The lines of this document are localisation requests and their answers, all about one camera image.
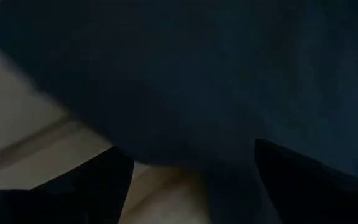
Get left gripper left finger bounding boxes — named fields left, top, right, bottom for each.
left=0, top=146, right=135, bottom=224

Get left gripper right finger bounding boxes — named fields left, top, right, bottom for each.
left=254, top=139, right=358, bottom=224

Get dark charcoal garment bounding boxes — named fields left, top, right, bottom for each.
left=0, top=0, right=358, bottom=224

